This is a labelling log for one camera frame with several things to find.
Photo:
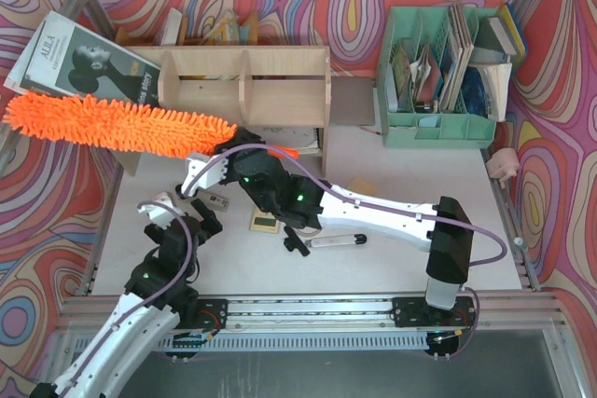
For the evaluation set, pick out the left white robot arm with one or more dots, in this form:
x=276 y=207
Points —
x=158 y=298

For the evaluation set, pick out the pencil by organizer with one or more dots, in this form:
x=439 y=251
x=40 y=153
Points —
x=370 y=130

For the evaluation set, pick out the green desk organizer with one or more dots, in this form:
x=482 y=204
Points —
x=420 y=79

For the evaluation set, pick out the grey black stapler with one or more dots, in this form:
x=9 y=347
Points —
x=210 y=199

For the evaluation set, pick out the yellow sticky note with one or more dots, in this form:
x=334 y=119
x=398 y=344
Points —
x=362 y=186

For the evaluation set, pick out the grey hardcover book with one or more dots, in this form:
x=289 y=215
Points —
x=493 y=43

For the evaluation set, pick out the white notebook under shelf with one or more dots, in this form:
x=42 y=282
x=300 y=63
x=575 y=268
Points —
x=303 y=140

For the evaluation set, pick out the orange microfiber duster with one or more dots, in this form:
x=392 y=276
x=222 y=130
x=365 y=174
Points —
x=118 y=125

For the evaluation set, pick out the clear tube black cap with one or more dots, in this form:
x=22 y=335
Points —
x=336 y=241

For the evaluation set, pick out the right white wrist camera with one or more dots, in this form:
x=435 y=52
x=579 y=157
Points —
x=203 y=172

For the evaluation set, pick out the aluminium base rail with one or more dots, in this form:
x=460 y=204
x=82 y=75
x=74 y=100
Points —
x=349 y=322

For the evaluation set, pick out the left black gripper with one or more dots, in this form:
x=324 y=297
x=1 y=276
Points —
x=187 y=223

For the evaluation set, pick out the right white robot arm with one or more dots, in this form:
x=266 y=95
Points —
x=443 y=229

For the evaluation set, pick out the pink wall hook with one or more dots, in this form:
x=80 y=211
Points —
x=503 y=165

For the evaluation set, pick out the white book under Twins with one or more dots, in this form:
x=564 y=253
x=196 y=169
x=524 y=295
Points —
x=23 y=62

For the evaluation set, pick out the black plastic clip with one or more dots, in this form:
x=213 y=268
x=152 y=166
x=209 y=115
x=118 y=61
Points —
x=293 y=242

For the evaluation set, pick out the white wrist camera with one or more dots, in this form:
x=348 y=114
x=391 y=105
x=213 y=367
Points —
x=203 y=172
x=161 y=211

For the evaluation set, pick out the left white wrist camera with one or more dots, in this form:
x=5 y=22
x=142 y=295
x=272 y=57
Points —
x=161 y=211

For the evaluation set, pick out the brown board behind shelf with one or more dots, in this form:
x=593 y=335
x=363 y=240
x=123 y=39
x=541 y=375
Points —
x=352 y=102

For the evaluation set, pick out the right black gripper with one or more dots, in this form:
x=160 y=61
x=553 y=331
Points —
x=236 y=147

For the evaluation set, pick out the wooden bookshelf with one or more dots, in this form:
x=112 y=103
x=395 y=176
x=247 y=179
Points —
x=255 y=86

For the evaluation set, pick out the black Twins story book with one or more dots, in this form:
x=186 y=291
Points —
x=69 y=60

